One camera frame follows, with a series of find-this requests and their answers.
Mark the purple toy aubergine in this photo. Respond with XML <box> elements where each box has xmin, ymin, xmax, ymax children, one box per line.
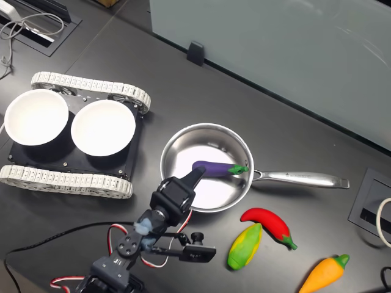
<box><xmin>191</xmin><ymin>161</ymin><xmax>250</xmax><ymax>178</ymax></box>

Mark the pale grey putty lump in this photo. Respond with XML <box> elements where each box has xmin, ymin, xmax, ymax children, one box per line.
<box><xmin>133</xmin><ymin>215</ymin><xmax>159</xmax><ymax>250</ymax></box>

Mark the yellow green toy corn cob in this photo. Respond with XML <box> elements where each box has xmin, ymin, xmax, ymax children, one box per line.
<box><xmin>227</xmin><ymin>222</ymin><xmax>263</xmax><ymax>271</ymax></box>

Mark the red toy chilli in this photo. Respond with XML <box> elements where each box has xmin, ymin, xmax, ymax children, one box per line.
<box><xmin>240</xmin><ymin>207</ymin><xmax>299</xmax><ymax>251</ymax></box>

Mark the white bowl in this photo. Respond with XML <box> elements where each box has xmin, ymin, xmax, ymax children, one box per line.
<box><xmin>70</xmin><ymin>99</ymin><xmax>137</xmax><ymax>157</ymax></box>
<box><xmin>4</xmin><ymin>89</ymin><xmax>70</xmax><ymax>147</ymax></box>

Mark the black partition clip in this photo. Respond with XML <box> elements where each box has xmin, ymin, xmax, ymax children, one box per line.
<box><xmin>186</xmin><ymin>41</ymin><xmax>205</xmax><ymax>67</ymax></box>

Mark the black vehicle with white tracks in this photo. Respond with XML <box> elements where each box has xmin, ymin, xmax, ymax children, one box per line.
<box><xmin>0</xmin><ymin>71</ymin><xmax>152</xmax><ymax>200</ymax></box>

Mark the frosted glass partition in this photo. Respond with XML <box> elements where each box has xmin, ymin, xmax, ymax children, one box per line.
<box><xmin>148</xmin><ymin>0</ymin><xmax>391</xmax><ymax>150</ymax></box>

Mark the orange toy carrot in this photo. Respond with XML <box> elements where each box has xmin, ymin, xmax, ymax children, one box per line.
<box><xmin>298</xmin><ymin>253</ymin><xmax>351</xmax><ymax>293</ymax></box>

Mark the white power adapter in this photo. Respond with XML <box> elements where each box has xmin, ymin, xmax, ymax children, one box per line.
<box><xmin>0</xmin><ymin>0</ymin><xmax>19</xmax><ymax>20</ymax></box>

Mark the steel pan with long handle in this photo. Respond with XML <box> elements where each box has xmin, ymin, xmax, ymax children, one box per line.
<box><xmin>159</xmin><ymin>122</ymin><xmax>351</xmax><ymax>213</ymax></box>

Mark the dark grey cable box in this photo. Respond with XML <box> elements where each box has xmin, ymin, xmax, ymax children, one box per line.
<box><xmin>348</xmin><ymin>167</ymin><xmax>391</xmax><ymax>237</ymax></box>

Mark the thick white cable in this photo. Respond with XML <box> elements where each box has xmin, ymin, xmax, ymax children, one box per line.
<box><xmin>375</xmin><ymin>197</ymin><xmax>391</xmax><ymax>248</ymax></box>

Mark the dark grey cable tray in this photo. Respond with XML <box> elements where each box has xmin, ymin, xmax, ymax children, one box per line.
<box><xmin>0</xmin><ymin>0</ymin><xmax>83</xmax><ymax>57</ymax></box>

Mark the short black cable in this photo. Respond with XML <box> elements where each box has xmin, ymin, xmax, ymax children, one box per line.
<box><xmin>379</xmin><ymin>266</ymin><xmax>391</xmax><ymax>289</ymax></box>

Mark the grey cable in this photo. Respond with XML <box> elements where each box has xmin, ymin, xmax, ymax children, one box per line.
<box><xmin>0</xmin><ymin>12</ymin><xmax>65</xmax><ymax>80</ymax></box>

